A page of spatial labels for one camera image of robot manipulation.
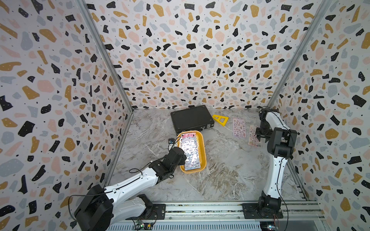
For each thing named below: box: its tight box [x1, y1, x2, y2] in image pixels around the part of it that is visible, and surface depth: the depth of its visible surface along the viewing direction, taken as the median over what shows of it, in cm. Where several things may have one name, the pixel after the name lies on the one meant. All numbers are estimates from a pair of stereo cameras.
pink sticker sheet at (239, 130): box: [233, 117, 247, 138], surface depth 112 cm
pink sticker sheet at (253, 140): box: [248, 124, 262, 147], surface depth 105 cm
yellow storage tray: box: [177, 130, 207, 174], surface depth 89 cm
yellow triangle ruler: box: [211, 114, 229, 127], surface depth 118 cm
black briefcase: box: [170, 104, 215, 135], surface depth 109 cm
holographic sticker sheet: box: [180, 132, 201, 171], surface depth 89 cm
